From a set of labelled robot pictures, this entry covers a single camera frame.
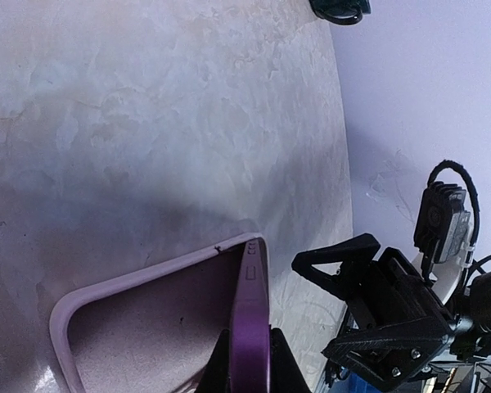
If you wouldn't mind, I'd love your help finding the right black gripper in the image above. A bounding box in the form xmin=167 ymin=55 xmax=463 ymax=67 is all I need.
xmin=291 ymin=233 xmax=454 ymax=391

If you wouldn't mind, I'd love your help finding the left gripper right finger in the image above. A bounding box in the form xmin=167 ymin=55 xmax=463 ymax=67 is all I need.
xmin=270 ymin=327 xmax=311 ymax=393

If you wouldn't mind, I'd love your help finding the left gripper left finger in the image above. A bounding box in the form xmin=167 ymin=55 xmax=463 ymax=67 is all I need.
xmin=196 ymin=328 xmax=231 ymax=393

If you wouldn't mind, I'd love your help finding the dark phone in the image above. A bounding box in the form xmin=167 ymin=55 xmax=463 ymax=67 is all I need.
xmin=228 ymin=238 xmax=270 ymax=392

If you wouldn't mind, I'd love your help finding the pink phone case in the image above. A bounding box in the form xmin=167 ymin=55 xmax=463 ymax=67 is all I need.
xmin=49 ymin=233 xmax=268 ymax=392

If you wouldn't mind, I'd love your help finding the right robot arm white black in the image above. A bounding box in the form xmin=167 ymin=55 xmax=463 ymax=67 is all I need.
xmin=291 ymin=233 xmax=491 ymax=392

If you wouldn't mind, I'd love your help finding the black cylinder cup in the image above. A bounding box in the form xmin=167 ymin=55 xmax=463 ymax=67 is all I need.
xmin=309 ymin=0 xmax=372 ymax=25

